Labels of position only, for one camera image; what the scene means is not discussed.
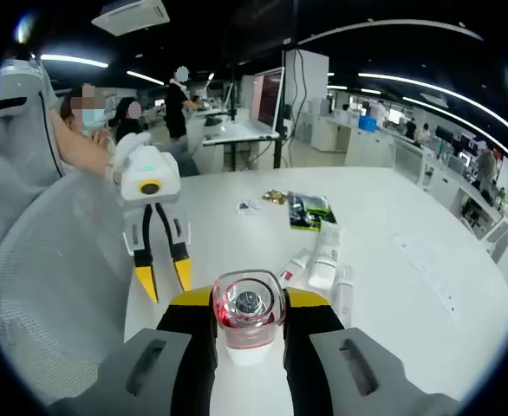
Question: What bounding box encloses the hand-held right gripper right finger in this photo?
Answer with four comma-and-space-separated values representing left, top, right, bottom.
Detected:
282, 289, 463, 416

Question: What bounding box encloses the white skincare bottle red label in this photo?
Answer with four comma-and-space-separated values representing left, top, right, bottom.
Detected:
278, 248, 312, 288
330, 263, 355, 330

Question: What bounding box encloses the ceiling light strip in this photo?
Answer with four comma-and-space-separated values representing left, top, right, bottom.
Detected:
39, 53, 111, 69

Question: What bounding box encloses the black device cable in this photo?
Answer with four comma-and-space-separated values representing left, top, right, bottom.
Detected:
39, 93, 66, 178

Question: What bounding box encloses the ceiling air conditioner vent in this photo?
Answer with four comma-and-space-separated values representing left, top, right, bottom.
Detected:
90, 0, 172, 36

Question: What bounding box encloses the grey worn device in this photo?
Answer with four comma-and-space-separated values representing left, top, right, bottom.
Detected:
0, 58, 58, 130

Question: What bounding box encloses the green black skincare sachet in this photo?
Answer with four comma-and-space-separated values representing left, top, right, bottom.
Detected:
286, 190, 338, 234

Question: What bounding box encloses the white office cabinet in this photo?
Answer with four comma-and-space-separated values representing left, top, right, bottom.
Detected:
309, 113, 394, 166

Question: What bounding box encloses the white standing desk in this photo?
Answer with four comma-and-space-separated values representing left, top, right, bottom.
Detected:
200, 119, 282, 172

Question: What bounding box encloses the blue storage box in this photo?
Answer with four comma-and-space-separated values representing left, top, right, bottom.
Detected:
356, 114, 380, 132

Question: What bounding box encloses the white skincare tube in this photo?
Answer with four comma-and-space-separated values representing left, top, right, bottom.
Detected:
307, 222, 345, 290

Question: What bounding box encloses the white skincare bottle red collar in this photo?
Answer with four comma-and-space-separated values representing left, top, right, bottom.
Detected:
212, 268, 289, 367

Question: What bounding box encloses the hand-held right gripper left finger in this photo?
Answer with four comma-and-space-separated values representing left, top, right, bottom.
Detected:
48, 285, 218, 416

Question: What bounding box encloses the white mesh office chair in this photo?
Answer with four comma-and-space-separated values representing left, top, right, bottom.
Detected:
0, 172, 136, 406

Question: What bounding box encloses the small grey skincare sachet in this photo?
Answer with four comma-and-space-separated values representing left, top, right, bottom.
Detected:
235, 198, 260, 216

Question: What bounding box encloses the gold foil skincare sachet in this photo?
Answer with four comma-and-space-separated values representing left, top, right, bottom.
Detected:
261, 187, 289, 205

